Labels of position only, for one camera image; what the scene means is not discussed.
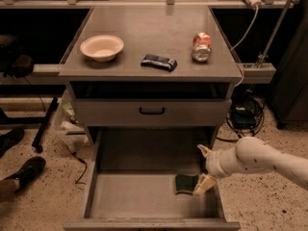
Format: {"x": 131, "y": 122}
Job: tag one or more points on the black stand leg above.
{"x": 43, "y": 125}

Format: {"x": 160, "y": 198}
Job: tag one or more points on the closed grey top drawer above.
{"x": 178, "y": 113}

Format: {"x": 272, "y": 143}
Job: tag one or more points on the clear plastic bag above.
{"x": 66, "y": 125}

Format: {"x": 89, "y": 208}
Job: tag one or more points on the black shoe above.
{"x": 29, "y": 171}
{"x": 10, "y": 139}

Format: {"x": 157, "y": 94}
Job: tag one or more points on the black shoe far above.
{"x": 10, "y": 139}

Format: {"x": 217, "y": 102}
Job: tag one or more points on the black drawer handle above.
{"x": 152, "y": 111}

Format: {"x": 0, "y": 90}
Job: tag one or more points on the open grey middle drawer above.
{"x": 132, "y": 184}

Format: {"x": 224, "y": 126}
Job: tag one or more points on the green yellow sponge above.
{"x": 185, "y": 183}

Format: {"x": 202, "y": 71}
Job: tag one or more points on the orange soda can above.
{"x": 201, "y": 47}

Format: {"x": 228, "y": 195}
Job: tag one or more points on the white paper bowl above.
{"x": 102, "y": 48}

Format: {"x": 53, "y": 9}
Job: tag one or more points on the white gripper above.
{"x": 213, "y": 164}

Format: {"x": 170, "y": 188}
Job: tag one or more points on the black shoe near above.
{"x": 29, "y": 171}

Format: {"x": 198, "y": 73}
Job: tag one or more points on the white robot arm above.
{"x": 250, "y": 155}

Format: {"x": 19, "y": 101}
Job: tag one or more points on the blue snack bar wrapper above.
{"x": 159, "y": 62}

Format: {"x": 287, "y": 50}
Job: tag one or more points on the metal pole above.
{"x": 262, "y": 56}

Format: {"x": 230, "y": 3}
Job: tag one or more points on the grey drawer cabinet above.
{"x": 161, "y": 30}

